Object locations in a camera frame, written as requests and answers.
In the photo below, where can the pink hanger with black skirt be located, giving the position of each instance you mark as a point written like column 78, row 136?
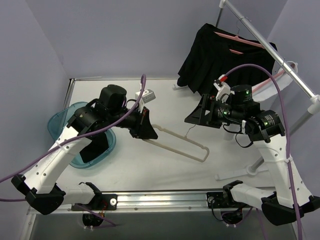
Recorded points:
column 236, row 44

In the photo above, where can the cream hanger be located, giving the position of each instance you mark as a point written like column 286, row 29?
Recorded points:
column 179, row 144

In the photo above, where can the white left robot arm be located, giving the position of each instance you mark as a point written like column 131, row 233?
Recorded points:
column 84, row 131

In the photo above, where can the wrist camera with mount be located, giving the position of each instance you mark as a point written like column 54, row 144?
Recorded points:
column 223, row 89
column 147, row 96

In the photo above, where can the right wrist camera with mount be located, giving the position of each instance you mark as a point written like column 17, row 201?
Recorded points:
column 223, row 89

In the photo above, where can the teal plastic bin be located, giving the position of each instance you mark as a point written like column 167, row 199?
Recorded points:
column 60, row 120

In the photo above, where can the black pleated skirt on rack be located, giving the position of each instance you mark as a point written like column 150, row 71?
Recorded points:
column 212, row 56

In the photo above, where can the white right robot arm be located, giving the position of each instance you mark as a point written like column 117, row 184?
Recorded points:
column 267, row 133

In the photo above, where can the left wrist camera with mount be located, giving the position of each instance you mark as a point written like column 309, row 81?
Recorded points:
column 147, row 96

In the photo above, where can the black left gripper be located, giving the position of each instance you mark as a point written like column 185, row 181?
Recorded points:
column 139, row 122

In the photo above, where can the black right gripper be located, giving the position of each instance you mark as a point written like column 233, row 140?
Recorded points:
column 207, row 110

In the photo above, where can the white skirt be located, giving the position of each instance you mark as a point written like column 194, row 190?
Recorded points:
column 266, row 89

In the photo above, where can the metal clothes rack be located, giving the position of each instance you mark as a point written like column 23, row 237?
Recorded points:
column 252, row 170

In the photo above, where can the aluminium front rail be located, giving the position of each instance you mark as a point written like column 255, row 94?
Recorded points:
column 160, row 200

